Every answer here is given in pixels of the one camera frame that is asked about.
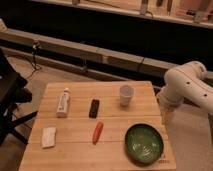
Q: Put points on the black chair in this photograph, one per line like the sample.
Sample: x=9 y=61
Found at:
x=12 y=91

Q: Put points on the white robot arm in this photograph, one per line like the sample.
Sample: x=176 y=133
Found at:
x=185 y=82

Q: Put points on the white tube bottle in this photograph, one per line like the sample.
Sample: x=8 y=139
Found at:
x=63 y=104

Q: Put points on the green bowl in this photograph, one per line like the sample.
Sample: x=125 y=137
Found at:
x=143 y=143

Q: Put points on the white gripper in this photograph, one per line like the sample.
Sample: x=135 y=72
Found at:
x=167 y=115

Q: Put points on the black rectangular block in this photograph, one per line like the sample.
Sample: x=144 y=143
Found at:
x=94 y=108

